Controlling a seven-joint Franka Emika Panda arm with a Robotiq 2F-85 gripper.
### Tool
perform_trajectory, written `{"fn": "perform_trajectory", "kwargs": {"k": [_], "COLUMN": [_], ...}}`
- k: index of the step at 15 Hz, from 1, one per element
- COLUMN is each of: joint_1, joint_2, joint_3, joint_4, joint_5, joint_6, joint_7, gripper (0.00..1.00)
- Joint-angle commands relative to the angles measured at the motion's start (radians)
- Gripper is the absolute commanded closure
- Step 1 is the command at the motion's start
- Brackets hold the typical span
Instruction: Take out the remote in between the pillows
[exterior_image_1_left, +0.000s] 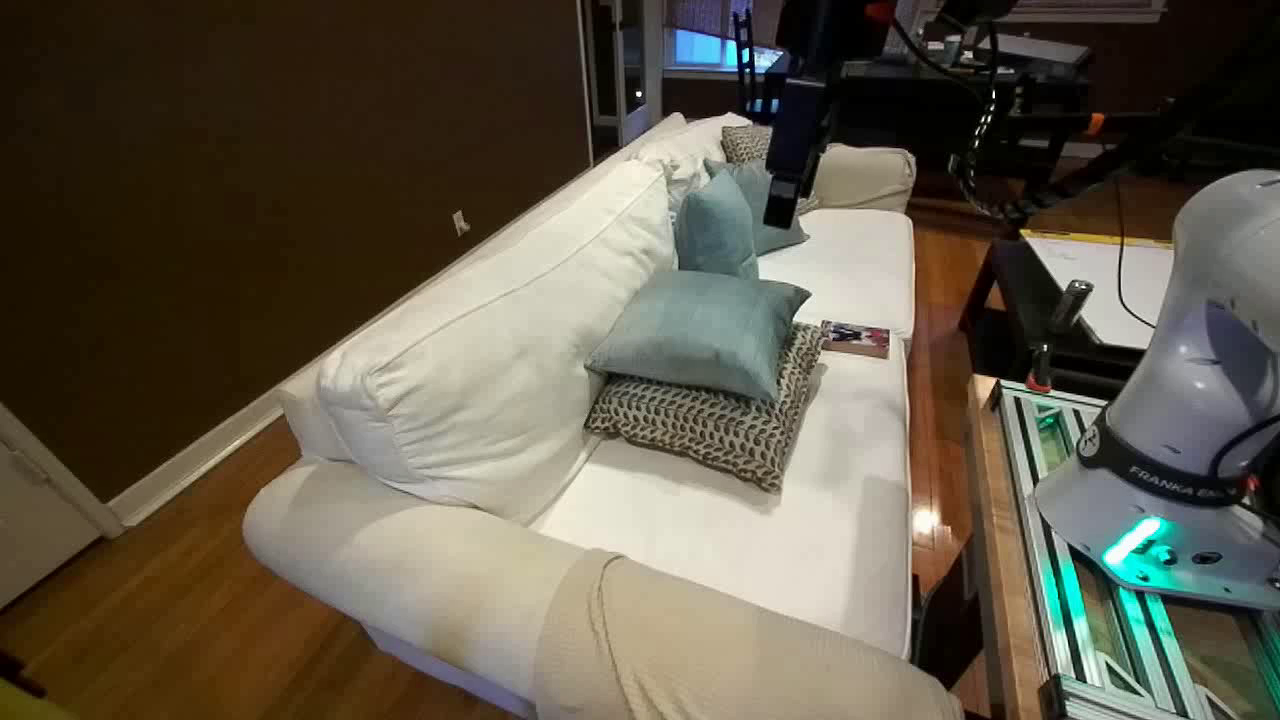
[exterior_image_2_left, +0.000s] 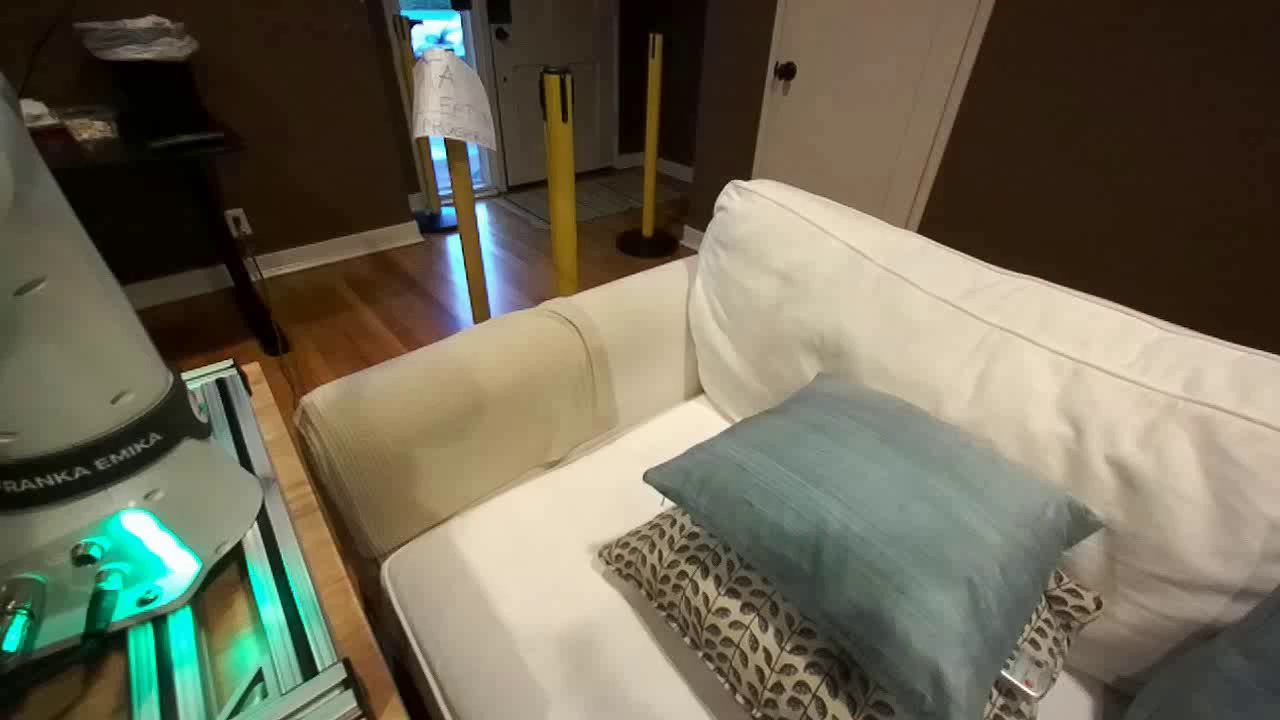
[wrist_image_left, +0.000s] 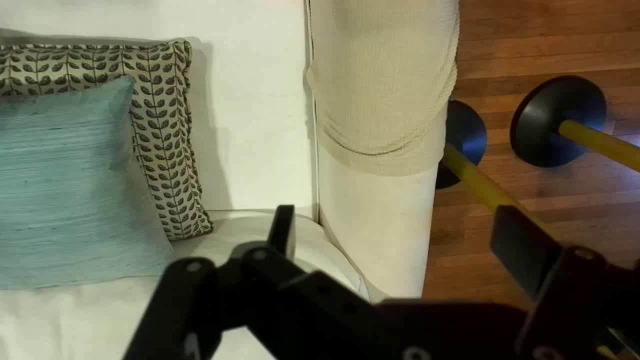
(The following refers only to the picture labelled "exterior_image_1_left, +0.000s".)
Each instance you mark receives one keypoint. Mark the black chair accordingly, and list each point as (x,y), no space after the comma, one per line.
(750,64)

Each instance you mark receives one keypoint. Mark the flat black case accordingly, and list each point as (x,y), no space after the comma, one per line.
(1041,50)

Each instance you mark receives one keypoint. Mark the white door frame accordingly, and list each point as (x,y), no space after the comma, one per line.
(647,54)

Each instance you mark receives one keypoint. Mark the white sofa back cushion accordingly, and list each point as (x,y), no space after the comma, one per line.
(693,142)
(505,360)

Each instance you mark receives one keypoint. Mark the white wall outlet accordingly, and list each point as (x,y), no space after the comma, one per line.
(463,222)

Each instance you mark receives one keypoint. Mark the red cover magazine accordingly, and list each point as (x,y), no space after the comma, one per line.
(859,337)

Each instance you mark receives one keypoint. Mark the black white patterned pillow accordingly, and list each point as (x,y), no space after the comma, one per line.
(705,427)

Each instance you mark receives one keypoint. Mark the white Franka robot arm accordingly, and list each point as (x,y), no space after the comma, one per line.
(1187,373)

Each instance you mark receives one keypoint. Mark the black desk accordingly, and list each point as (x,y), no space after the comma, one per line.
(905,106)

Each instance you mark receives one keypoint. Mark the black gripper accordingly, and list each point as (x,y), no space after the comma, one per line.
(802,132)

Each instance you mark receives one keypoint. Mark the white door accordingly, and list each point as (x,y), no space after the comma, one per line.
(34,534)

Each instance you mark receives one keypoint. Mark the white and beige sofa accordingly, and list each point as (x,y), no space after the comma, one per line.
(744,534)

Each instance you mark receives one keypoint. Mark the white floor mat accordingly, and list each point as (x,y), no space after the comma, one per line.
(1100,280)

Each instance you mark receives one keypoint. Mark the grey throw pillow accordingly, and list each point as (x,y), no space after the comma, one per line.
(744,147)

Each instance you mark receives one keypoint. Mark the yellow plastic object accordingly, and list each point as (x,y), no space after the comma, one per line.
(26,706)

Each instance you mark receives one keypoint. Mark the black metal stand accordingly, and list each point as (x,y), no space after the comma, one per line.
(1007,304)

